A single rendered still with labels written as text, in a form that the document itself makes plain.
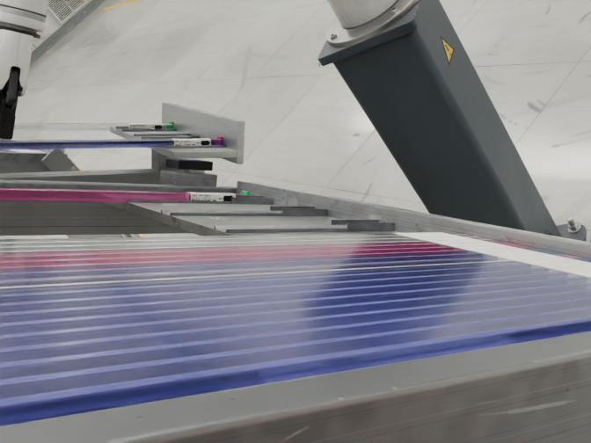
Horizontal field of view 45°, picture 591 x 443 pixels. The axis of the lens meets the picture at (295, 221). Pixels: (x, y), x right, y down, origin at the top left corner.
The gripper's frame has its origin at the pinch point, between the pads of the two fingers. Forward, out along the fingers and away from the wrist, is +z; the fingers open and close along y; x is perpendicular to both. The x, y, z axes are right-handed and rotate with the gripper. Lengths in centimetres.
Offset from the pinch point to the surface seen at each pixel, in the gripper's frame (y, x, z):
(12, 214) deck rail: 41.6, -3.8, 6.2
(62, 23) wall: -723, 156, -64
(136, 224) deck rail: 40.5, 11.0, 6.2
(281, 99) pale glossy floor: -148, 132, -18
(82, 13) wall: -725, 176, -80
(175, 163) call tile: 37.9, 15.6, -1.7
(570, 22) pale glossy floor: -32, 164, -57
